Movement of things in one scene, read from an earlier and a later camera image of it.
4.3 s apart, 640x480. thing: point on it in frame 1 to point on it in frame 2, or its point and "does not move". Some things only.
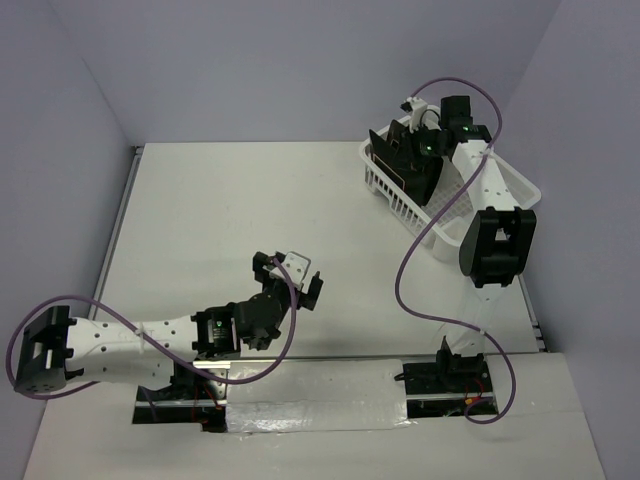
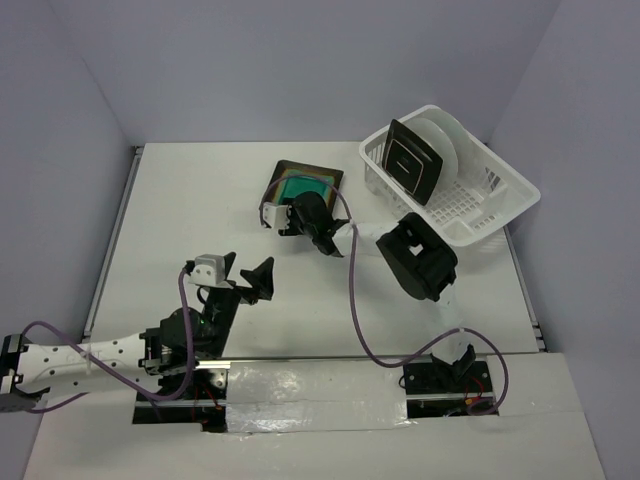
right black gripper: x=410 y=143 to x=291 y=230
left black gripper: x=308 y=300 to x=260 y=278
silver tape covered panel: x=317 y=395 does not move
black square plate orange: x=420 y=175 does not move
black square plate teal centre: x=384 y=160 to x=291 y=179
